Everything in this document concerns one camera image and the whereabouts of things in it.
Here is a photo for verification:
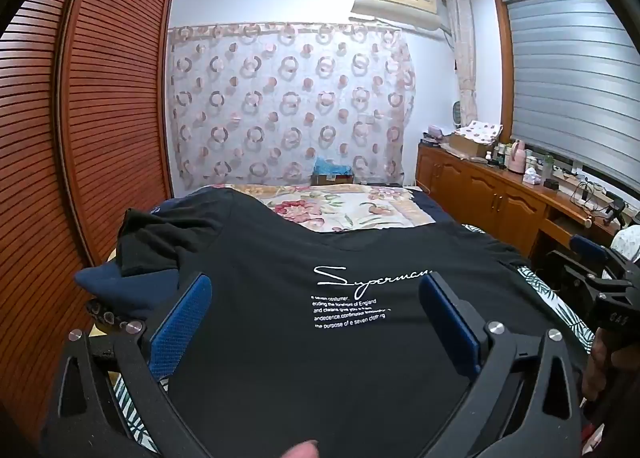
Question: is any beige window curtain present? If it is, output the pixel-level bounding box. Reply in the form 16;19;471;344
445;0;481;131

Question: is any dark circle patterned cloth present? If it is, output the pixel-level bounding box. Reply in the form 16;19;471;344
85;299;132;334

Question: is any long wooden cabinet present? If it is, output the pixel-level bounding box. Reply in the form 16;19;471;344
416;143;640;259

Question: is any person's right hand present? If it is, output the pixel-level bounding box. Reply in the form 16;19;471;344
582;325;640;406

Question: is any person's left hand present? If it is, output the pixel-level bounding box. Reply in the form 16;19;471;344
282;440;319;458

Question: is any open cardboard box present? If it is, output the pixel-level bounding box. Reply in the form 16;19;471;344
447;133;493;159

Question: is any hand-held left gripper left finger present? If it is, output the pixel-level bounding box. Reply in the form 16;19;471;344
42;273;213;458

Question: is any grey window blind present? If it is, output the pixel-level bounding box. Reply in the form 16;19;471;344
500;0;640;174

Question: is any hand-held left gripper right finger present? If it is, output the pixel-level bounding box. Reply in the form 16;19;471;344
419;272;583;458

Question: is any cardboard box with blue cloth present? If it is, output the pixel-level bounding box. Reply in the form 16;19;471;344
312;157;355;186

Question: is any green leaf print sheet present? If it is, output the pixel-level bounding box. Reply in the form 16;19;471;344
107;222;593;458

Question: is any floral blanket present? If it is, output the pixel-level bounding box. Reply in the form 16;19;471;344
200;183;436;234

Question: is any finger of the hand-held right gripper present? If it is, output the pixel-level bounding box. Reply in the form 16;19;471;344
546;249;598;291
570;234;613;266

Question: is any white air conditioner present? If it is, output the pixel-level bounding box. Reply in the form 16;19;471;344
350;0;453;31

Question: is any bed with navy sheet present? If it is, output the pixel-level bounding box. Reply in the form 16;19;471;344
400;185;461;226

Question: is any circle patterned wall curtain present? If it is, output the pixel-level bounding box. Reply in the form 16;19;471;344
167;22;418;189

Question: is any black printed t-shirt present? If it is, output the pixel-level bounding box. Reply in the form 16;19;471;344
117;187;591;458

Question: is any wooden louvered wardrobe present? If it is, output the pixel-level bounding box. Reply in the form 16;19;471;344
0;0;178;439

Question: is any navy blue folded garment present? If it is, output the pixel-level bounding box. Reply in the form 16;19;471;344
75;265;193;326

